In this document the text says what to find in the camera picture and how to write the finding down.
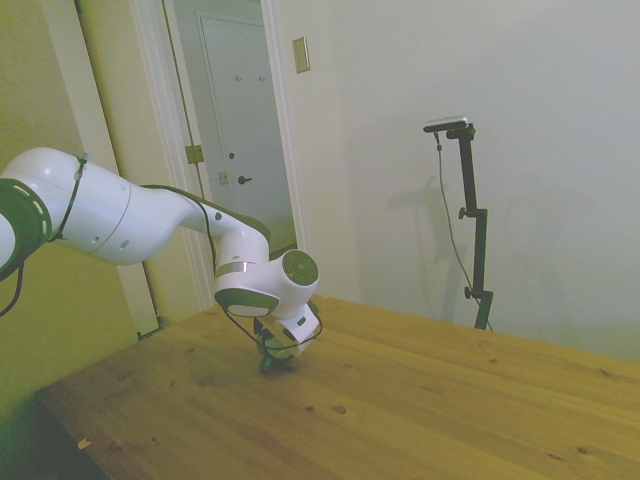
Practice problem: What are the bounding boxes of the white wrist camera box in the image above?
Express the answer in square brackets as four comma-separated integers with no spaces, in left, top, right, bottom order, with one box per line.
[282,301,322,347]

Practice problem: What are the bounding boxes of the white closed door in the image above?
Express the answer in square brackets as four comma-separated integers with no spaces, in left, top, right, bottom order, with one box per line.
[198,13,297,254]

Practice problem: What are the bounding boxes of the green enamel mug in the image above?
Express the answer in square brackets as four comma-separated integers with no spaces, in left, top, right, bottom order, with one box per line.
[257,347,297,374]

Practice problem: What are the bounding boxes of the beige light switch plate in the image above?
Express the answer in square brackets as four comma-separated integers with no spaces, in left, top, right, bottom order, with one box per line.
[292,36,311,75]

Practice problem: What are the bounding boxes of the grey stereo camera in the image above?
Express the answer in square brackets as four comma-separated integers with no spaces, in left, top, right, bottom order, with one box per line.
[423,114,472,134]

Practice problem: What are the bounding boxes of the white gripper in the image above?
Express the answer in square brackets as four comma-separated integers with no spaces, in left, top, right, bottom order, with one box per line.
[253,315,302,359]

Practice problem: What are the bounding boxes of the white open door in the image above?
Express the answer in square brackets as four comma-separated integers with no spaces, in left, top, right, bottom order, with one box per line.
[43,0,221,342]

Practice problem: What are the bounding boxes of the black camera stand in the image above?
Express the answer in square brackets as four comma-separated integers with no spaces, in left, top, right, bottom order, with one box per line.
[444,124,495,331]
[433,130,494,332]

